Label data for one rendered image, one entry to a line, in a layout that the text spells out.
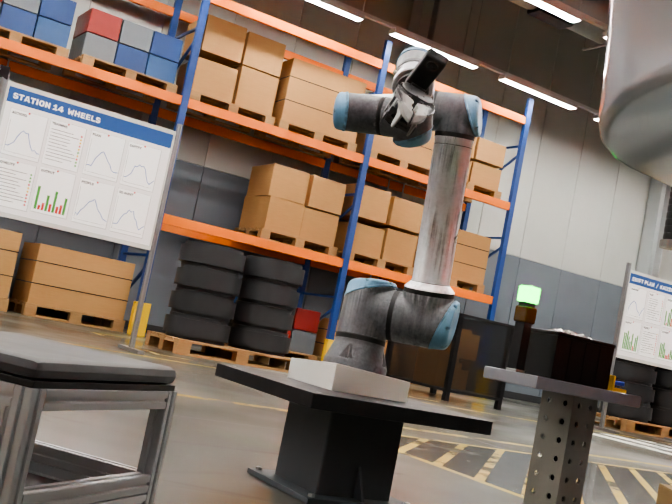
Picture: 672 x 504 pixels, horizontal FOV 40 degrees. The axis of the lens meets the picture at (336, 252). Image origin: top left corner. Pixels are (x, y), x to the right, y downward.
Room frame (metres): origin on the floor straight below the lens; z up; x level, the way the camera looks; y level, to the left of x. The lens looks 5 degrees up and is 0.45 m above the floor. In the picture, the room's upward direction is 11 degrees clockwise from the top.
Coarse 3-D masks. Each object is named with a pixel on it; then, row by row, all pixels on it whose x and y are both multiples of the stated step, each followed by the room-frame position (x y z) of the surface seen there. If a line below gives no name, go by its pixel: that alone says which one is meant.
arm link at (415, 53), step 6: (408, 48) 2.03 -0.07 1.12; (414, 48) 2.01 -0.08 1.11; (420, 48) 2.01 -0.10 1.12; (402, 54) 2.01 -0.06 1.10; (408, 54) 1.99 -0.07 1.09; (414, 54) 1.98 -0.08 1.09; (420, 54) 1.98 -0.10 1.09; (396, 60) 2.04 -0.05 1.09; (402, 60) 1.97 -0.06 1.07; (408, 60) 1.95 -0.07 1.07; (414, 60) 1.95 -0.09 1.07; (396, 66) 1.99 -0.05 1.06; (432, 96) 2.03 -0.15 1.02
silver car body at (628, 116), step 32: (640, 0) 0.98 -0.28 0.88; (608, 32) 1.09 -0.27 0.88; (640, 32) 0.99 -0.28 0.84; (608, 64) 1.07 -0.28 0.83; (640, 64) 0.98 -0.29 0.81; (608, 96) 1.06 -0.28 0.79; (640, 96) 0.99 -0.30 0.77; (608, 128) 1.09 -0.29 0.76; (640, 128) 1.06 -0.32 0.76; (640, 160) 1.15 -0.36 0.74
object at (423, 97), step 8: (400, 80) 1.91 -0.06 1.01; (408, 88) 1.83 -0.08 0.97; (416, 88) 1.85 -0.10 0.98; (416, 96) 1.82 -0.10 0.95; (424, 96) 1.84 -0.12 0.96; (392, 104) 1.84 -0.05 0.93; (416, 104) 1.83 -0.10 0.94; (384, 112) 1.88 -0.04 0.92; (392, 112) 1.84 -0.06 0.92; (392, 120) 1.86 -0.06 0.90; (400, 120) 1.86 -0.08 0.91; (400, 128) 1.86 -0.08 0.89; (408, 128) 1.86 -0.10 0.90
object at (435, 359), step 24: (456, 336) 10.06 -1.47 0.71; (480, 336) 10.23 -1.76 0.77; (504, 336) 10.42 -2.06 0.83; (408, 360) 10.71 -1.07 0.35; (432, 360) 10.34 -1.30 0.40; (456, 360) 10.09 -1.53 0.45; (480, 360) 10.27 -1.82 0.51; (504, 360) 10.45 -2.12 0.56; (432, 384) 10.27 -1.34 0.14; (456, 384) 10.12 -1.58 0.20; (480, 384) 10.30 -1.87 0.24; (504, 384) 10.49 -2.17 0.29
